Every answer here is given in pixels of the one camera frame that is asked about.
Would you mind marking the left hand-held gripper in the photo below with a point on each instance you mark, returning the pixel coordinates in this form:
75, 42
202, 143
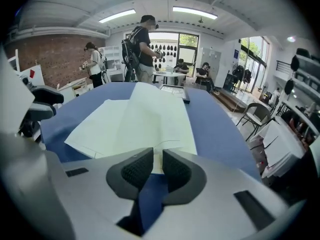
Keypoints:
26, 80

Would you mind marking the black standing fan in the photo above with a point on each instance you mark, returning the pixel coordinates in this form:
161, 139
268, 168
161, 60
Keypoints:
237, 69

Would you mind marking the red tag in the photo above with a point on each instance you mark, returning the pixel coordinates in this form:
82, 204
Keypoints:
32, 73

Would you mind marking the white board panel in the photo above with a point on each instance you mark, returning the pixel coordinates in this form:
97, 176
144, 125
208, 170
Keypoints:
37, 80

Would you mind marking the table with blue cloth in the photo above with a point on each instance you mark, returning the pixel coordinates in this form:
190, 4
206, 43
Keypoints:
212, 134

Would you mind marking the white shelf unit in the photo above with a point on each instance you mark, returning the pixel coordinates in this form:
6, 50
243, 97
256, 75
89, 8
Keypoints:
111, 59

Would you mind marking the dark metal frame chair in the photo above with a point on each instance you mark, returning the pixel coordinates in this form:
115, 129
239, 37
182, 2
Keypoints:
257, 114

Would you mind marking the grey lockers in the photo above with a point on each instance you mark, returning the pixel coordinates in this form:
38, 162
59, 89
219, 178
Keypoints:
211, 66

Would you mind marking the ceiling light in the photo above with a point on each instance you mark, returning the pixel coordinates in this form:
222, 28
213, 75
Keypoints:
195, 12
117, 15

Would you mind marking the blue poster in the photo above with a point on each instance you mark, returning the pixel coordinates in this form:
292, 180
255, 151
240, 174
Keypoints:
236, 54

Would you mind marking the white desk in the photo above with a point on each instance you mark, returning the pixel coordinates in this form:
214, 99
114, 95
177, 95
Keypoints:
72, 86

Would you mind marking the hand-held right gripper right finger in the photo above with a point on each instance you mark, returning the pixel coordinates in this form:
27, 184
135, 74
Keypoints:
212, 196

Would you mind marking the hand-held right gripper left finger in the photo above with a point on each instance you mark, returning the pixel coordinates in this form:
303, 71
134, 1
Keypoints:
100, 184

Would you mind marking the wooden step platform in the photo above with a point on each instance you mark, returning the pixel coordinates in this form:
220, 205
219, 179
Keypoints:
230, 99

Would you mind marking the white cloth covered table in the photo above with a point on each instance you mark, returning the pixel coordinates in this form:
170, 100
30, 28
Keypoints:
280, 146

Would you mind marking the white book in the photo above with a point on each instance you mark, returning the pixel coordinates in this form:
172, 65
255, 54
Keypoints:
150, 114

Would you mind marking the black framed picture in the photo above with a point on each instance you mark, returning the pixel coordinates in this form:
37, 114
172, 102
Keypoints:
176, 92

